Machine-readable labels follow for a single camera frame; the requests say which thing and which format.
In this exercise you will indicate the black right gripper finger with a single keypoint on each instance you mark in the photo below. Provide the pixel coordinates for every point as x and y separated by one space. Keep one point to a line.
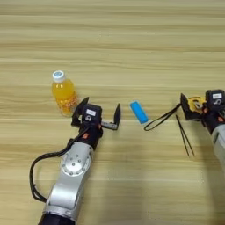
184 108

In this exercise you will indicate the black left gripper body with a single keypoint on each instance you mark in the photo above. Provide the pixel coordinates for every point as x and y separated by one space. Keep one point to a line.
92 136

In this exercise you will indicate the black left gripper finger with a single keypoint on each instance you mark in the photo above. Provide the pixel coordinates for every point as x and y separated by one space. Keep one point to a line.
117 115
78 112

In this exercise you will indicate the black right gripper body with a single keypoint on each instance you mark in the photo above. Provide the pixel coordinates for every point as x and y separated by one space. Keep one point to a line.
212 118

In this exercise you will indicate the yellow black tape measure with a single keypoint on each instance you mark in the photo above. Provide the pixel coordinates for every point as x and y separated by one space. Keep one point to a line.
196 103

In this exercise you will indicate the orange juice bottle white cap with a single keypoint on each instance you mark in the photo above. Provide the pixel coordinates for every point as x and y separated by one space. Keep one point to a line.
64 93

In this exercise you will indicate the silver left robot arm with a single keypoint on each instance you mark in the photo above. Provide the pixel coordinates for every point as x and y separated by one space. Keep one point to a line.
68 181

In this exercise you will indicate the left gripper labelled black box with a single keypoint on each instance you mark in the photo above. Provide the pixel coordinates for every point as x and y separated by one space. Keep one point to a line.
91 112

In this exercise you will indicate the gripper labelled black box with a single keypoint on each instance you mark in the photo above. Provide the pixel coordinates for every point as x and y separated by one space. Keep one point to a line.
91 112
215 98

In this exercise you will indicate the right gripper labelled black box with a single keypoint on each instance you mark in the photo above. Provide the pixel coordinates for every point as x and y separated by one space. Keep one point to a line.
215 98

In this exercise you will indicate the blue rectangular block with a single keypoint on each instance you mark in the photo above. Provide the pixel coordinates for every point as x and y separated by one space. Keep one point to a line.
139 112

